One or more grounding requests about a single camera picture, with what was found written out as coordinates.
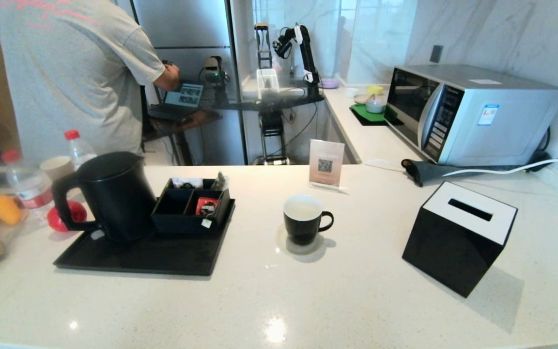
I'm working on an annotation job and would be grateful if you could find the black electric kettle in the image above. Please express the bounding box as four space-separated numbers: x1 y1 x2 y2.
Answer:
51 151 157 242

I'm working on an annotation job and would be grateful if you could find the red sachet packet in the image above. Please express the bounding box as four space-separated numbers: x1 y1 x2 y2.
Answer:
196 197 218 216

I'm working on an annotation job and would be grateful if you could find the QR code sign stand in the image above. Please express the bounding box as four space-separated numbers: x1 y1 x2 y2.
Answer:
308 139 346 190

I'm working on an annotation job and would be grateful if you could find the black mug white inside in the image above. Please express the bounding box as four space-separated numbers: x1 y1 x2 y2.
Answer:
283 194 334 246

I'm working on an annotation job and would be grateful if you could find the round translucent coaster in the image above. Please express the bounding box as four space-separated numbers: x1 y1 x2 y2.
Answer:
276 224 326 256

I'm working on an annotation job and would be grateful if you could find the brown wooden desk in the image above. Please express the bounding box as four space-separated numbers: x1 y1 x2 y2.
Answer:
143 109 222 165

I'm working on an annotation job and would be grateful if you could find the green mat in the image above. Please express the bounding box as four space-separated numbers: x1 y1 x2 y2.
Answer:
350 103 398 127

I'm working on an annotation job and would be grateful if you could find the black compartment organizer box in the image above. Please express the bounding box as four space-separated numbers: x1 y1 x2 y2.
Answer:
151 177 232 237

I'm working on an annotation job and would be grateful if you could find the open laptop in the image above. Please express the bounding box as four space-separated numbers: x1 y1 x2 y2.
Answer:
148 82 204 121

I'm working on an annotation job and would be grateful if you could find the black upright stand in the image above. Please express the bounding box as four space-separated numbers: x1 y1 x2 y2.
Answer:
254 23 273 69

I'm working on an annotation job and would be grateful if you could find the black serving tray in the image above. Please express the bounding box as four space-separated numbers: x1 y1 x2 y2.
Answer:
53 196 236 276

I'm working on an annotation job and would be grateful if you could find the dark grey cloth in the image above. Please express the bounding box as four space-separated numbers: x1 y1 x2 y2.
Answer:
401 158 536 187

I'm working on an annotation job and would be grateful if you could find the silver refrigerator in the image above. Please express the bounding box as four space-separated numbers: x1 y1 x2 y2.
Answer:
131 0 248 165

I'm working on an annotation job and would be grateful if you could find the black tissue box white top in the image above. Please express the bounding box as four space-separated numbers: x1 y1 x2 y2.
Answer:
402 181 518 298

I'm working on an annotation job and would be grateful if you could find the clear water bottle red cap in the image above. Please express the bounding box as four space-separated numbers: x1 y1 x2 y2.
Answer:
1 150 54 226
64 129 97 170

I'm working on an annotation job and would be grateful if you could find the red round disc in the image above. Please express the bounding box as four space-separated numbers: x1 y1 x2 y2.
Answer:
47 200 88 232

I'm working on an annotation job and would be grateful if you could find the beige paper cup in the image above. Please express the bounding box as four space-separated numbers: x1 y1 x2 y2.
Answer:
40 156 75 182

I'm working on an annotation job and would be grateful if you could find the silver microwave oven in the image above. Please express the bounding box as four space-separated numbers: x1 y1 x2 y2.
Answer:
385 64 558 167

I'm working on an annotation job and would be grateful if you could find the person in grey t-shirt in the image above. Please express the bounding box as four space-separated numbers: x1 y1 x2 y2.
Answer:
0 0 181 165

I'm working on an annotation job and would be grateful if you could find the orange fruit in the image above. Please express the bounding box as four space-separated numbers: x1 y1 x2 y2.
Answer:
0 194 22 225

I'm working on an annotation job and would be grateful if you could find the white wire rack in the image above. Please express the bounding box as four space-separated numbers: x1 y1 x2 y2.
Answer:
256 68 280 100

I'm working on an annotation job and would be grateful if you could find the camera on tripod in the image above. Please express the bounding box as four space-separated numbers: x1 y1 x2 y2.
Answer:
199 56 230 105

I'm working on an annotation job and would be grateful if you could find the white power cable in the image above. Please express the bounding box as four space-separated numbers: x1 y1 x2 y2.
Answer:
443 151 558 177

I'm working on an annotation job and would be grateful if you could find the black power cable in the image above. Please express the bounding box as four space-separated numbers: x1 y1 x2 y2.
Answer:
526 127 558 170

